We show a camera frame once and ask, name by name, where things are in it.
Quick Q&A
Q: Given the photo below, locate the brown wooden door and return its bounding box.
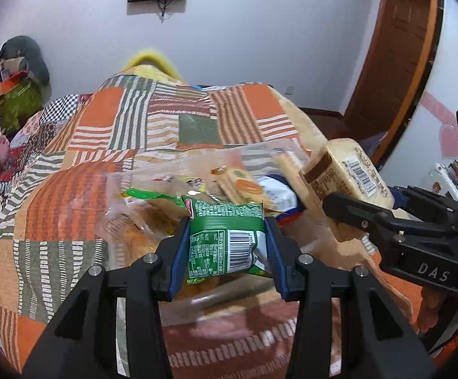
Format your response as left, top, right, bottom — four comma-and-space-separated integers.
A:
341, 0, 437, 127

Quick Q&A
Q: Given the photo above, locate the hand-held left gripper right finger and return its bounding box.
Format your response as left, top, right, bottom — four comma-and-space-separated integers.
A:
264, 216, 437, 379

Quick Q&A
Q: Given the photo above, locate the checked patterned quilt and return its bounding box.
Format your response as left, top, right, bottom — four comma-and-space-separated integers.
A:
0, 93, 93, 348

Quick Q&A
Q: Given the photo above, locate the wooden wardrobe with white doors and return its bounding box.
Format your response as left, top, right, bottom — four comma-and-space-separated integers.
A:
371, 0, 458, 206

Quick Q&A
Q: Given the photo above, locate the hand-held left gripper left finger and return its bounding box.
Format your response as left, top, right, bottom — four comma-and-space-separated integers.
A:
23, 216, 192, 379

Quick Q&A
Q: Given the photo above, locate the orange green patchwork blanket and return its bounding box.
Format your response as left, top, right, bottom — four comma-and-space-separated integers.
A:
0, 69, 423, 379

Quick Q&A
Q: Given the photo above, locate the green snack packet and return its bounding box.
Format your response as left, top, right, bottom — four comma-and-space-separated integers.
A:
182, 196, 273, 285
122, 187, 186, 210

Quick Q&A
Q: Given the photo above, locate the blue and white chips bag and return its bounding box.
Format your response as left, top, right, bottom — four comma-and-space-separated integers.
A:
258, 174, 304, 224

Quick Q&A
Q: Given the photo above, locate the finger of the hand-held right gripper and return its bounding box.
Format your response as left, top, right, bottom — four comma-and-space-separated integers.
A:
391, 185, 458, 226
323, 192, 407, 246

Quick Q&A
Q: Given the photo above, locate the person's right hand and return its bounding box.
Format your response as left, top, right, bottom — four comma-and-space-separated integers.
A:
419, 285, 445, 333

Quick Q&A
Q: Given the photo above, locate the grey clothes pile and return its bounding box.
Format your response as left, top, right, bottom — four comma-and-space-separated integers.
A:
0, 35, 52, 97

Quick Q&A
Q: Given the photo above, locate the orange cardboard box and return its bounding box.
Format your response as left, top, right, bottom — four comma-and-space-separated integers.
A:
0, 69, 30, 99

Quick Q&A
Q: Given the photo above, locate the green bag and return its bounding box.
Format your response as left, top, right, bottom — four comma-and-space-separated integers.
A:
0, 81, 44, 135

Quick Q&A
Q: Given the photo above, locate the orange label biscuit packet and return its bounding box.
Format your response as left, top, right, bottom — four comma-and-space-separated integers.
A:
211, 167, 269, 206

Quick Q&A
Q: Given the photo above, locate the sliced bread loaf packet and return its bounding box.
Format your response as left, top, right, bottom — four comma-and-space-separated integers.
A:
299, 138, 395, 243

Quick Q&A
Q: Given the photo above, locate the yellow pillow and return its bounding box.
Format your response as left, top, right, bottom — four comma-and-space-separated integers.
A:
124, 47, 184, 83

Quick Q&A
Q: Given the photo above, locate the clear plastic container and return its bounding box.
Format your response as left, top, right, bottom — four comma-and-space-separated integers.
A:
102, 139, 320, 324

